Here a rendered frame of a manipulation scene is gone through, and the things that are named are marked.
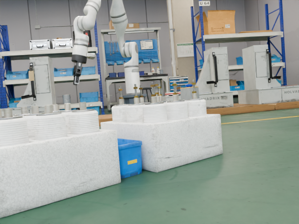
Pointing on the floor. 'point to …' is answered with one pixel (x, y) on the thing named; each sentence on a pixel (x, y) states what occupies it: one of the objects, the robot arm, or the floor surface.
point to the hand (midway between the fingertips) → (75, 83)
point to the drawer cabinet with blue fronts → (184, 79)
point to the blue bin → (130, 157)
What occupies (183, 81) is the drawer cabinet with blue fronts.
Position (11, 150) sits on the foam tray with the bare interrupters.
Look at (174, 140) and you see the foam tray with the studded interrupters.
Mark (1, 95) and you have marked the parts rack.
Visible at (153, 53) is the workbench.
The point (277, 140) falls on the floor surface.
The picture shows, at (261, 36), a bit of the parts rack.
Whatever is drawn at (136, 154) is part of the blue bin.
